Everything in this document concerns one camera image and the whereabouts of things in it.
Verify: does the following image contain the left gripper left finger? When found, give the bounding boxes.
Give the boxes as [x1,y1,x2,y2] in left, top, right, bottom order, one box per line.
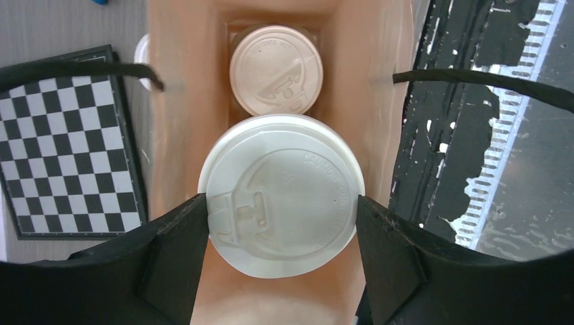
[1,194,208,324]

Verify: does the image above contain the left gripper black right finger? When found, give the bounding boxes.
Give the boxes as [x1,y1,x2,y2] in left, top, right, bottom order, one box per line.
[356,196,573,324]

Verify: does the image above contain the orange paper bag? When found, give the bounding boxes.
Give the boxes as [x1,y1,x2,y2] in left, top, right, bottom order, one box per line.
[0,0,574,325]

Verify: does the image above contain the white plastic cup lid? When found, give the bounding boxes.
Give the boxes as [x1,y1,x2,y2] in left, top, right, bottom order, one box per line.
[133,34,152,91]

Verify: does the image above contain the black white chessboard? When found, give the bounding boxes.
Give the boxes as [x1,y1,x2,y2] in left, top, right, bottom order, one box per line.
[0,43,150,241]

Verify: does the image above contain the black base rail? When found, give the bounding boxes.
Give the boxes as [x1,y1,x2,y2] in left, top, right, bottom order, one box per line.
[390,1,573,260]

